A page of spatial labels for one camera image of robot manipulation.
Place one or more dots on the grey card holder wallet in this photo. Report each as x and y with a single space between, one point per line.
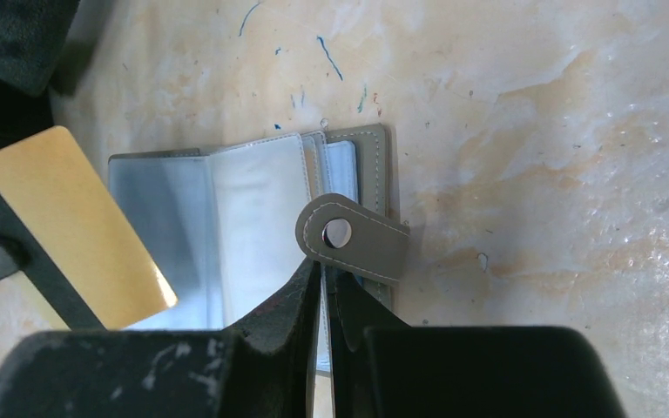
219 223

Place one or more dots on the gold card black stripe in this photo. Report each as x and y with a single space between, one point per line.
84 265

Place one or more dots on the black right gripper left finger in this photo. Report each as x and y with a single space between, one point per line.
260 366

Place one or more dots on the black floral pillow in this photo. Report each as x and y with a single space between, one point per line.
32 35

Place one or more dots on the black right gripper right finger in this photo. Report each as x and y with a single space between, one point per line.
383 367

